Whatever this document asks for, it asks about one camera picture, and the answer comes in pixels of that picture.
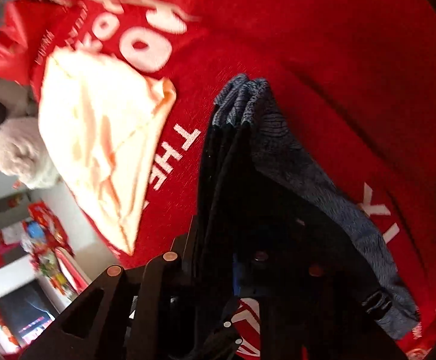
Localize cream white cloth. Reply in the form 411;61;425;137
38;48;176;255

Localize beige plush toy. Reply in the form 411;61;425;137
0;79;61;189

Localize black television screen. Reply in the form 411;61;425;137
0;280;58;348

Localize red blanket white characters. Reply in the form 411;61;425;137
0;0;436;359

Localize colourful items on shelf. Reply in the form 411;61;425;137
21;201;91;301

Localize dark navy pants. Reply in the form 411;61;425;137
197;74;419;344

